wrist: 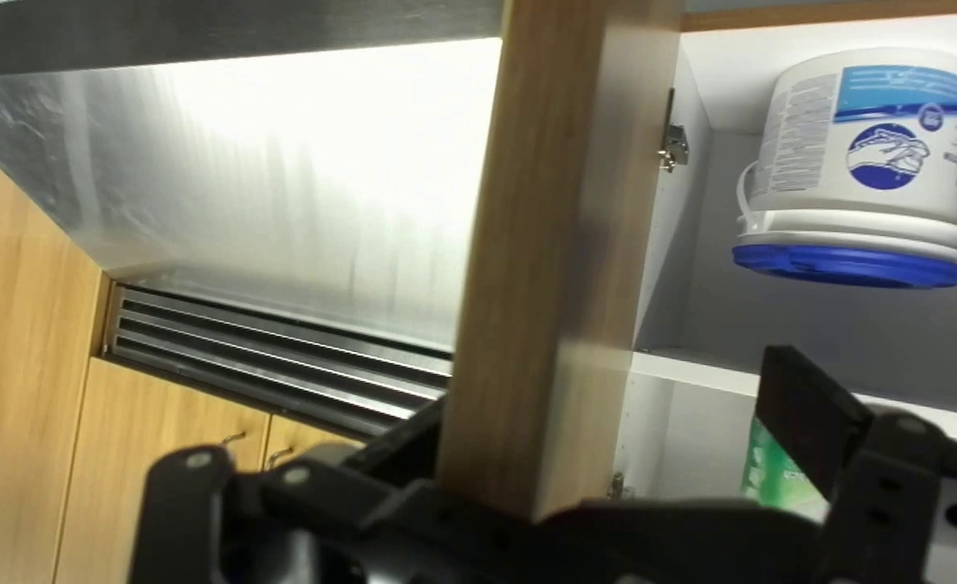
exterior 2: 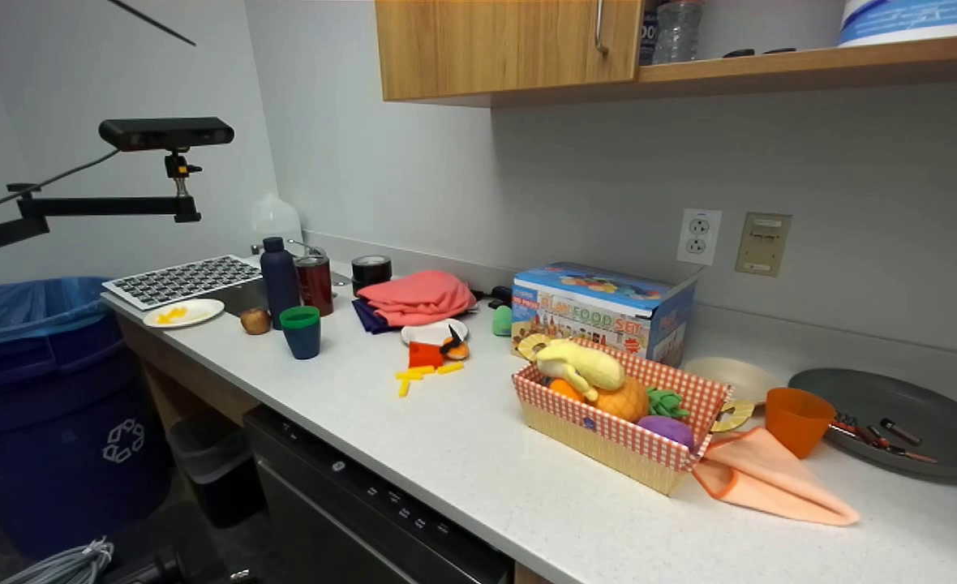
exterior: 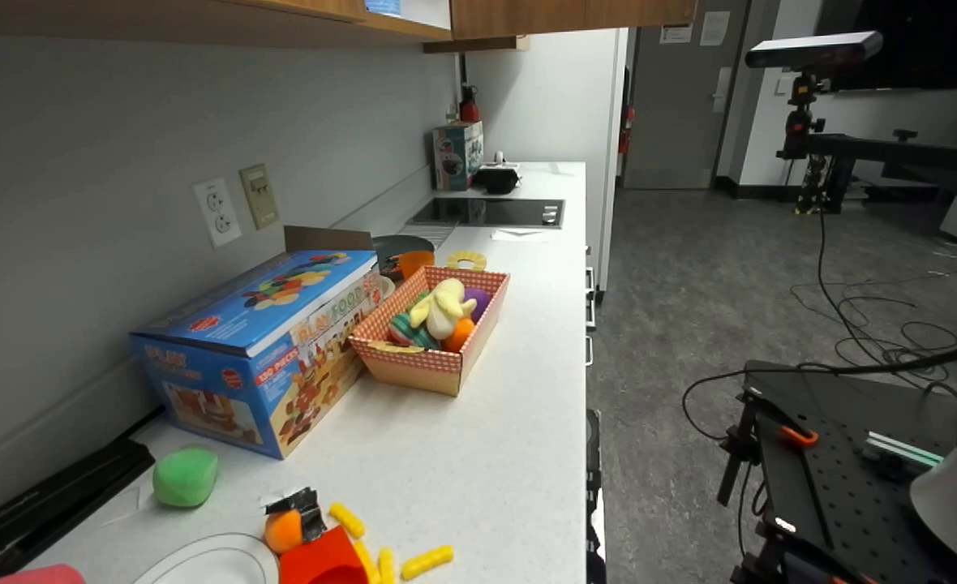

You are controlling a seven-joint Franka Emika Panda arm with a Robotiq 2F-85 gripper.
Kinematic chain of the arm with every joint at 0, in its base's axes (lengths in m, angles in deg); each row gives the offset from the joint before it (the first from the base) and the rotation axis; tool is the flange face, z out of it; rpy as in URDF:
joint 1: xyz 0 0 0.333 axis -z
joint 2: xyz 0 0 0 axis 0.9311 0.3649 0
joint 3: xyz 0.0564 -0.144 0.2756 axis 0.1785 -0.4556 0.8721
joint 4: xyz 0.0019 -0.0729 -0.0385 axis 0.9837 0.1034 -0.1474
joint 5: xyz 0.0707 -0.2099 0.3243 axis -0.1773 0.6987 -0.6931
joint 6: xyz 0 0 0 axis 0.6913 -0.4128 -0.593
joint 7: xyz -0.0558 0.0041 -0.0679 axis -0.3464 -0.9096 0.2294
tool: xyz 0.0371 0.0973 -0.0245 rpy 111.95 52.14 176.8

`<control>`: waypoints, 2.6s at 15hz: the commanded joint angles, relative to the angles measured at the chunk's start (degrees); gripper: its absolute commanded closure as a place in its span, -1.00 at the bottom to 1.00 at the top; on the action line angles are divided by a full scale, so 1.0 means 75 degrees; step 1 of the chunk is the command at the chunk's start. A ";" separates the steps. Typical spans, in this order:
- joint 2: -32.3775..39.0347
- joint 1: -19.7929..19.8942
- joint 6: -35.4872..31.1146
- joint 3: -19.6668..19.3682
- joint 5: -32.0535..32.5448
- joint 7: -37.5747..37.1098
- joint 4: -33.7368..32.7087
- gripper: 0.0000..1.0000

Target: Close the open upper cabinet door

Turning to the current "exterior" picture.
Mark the green white box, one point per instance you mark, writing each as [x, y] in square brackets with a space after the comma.
[458, 157]

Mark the wooden cabinet door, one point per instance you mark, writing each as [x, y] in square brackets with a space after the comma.
[577, 16]

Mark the red wall alarm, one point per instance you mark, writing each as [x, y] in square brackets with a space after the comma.
[628, 132]

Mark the pink toy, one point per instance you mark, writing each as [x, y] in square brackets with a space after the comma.
[41, 574]

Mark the teal white strip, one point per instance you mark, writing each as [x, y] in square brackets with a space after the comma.
[903, 448]

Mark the brown cardboard sheet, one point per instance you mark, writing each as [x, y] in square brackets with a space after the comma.
[326, 239]

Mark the black stereo camera bar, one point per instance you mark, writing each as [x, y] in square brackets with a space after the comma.
[816, 50]

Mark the yellow slice toy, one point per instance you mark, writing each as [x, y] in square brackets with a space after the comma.
[468, 260]

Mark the black bowl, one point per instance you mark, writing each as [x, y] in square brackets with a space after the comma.
[499, 180]

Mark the black breadboard table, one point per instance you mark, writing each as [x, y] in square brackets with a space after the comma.
[834, 489]

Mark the white refrigerator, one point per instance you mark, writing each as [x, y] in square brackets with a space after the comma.
[546, 109]

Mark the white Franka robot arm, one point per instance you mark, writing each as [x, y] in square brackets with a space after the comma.
[950, 506]

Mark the red checkered basket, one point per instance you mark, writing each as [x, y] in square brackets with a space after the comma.
[424, 363]

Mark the yellow fry toy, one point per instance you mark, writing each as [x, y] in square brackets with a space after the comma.
[387, 567]
[426, 562]
[347, 521]

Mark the purple toy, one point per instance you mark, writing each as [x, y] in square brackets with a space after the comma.
[478, 300]

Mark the red toy container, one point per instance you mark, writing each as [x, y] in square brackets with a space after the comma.
[319, 562]

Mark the grey door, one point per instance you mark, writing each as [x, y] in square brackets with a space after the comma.
[675, 117]

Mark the wooden upper cabinet unit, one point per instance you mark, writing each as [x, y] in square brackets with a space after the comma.
[173, 22]

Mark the white paper sign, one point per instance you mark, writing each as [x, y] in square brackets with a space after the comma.
[715, 27]
[675, 32]

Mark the orange ball toy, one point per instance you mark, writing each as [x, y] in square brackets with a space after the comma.
[285, 534]

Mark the blue toy box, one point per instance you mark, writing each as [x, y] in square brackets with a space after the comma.
[250, 344]

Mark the beige switch plate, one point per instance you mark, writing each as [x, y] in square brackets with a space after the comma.
[262, 197]

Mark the white plate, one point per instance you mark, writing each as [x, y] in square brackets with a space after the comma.
[206, 562]

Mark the white wall outlet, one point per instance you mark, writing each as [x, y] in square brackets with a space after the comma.
[218, 213]

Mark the black clip toy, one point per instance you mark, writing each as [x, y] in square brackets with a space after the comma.
[301, 504]

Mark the black and white keyboard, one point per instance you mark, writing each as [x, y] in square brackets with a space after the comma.
[58, 504]

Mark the green vegetable toy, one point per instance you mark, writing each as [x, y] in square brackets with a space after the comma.
[409, 331]

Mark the orange fruit toy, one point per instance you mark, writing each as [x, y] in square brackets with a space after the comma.
[458, 335]

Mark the dark wall monitor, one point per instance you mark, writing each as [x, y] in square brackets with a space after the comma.
[921, 42]

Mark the black tripod with boom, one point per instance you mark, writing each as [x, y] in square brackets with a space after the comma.
[878, 149]

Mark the black cooktop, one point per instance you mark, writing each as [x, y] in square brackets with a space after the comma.
[488, 213]

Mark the dark grey round plate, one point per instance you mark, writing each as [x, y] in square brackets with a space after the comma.
[402, 243]

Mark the green sponge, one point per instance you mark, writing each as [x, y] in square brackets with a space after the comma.
[185, 477]

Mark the pale yellow banana toy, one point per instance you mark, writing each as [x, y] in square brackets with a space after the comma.
[448, 306]

